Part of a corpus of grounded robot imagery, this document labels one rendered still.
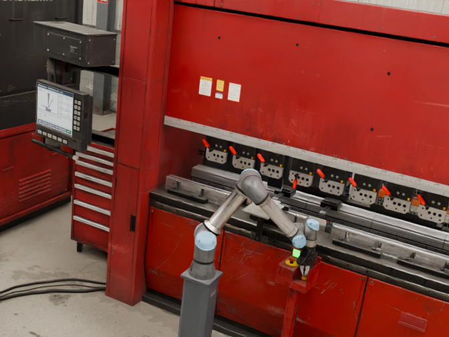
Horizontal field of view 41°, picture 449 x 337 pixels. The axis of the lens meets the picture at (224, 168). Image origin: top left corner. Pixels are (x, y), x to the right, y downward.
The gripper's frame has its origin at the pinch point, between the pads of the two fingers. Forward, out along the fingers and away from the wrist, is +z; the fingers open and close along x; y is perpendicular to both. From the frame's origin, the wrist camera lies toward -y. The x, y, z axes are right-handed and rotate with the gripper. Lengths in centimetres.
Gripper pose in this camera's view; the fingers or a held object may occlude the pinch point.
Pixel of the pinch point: (303, 275)
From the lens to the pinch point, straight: 364.6
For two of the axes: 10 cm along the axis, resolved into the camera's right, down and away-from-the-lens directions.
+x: -8.2, -2.7, 5.1
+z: -0.7, 9.2, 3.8
